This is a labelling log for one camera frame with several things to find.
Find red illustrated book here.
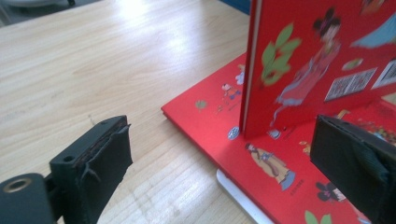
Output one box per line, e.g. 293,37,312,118
238,0,396,140
161,52,396,224

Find white book with green leaf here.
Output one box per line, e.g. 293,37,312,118
216,168,275,224

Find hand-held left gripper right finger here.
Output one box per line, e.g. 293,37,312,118
309,114,396,224

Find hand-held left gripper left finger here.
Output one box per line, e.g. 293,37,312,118
49,115,134,224

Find blue plastic file rack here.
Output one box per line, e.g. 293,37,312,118
219,0,252,15

